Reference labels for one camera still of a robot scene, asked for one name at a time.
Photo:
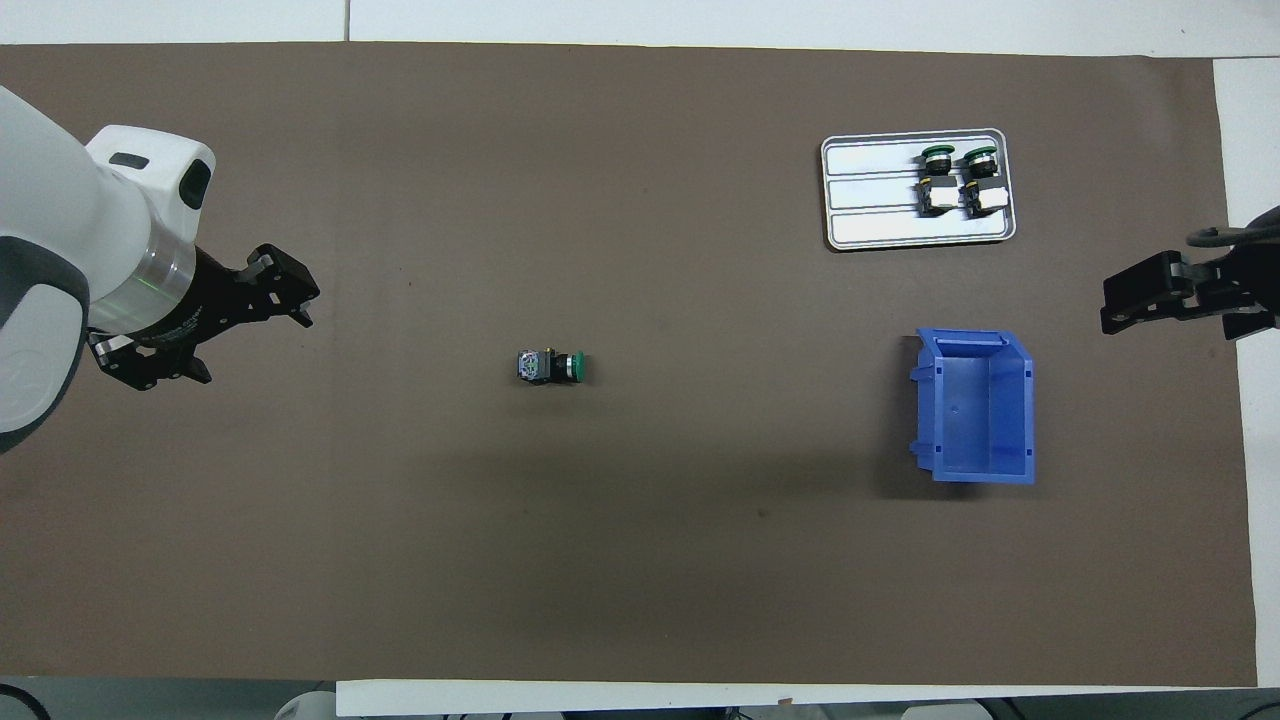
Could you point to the brown table mat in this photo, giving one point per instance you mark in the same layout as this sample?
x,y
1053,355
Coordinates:
x,y
600,550

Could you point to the green push button switch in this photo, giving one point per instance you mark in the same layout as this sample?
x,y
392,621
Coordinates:
x,y
985,198
937,195
550,367

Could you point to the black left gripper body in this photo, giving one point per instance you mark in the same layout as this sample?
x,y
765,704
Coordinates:
x,y
215,305

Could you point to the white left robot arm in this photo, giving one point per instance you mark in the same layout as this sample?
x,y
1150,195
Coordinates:
x,y
60,250

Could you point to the blue plastic storage bin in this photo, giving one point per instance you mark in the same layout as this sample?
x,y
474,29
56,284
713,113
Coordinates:
x,y
960,450

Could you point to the grey metal tray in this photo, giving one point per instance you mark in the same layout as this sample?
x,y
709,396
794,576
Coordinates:
x,y
870,225

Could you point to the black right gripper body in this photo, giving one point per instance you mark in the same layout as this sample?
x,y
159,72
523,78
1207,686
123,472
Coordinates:
x,y
1245,280

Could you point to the white rounded robot base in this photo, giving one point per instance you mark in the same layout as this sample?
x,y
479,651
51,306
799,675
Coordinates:
x,y
305,708

